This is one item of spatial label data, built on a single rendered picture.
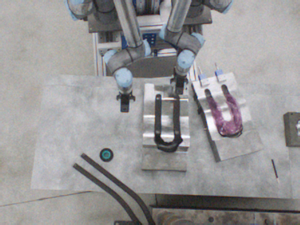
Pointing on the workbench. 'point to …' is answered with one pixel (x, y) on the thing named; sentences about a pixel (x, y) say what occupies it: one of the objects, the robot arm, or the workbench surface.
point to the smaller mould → (292, 128)
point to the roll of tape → (108, 156)
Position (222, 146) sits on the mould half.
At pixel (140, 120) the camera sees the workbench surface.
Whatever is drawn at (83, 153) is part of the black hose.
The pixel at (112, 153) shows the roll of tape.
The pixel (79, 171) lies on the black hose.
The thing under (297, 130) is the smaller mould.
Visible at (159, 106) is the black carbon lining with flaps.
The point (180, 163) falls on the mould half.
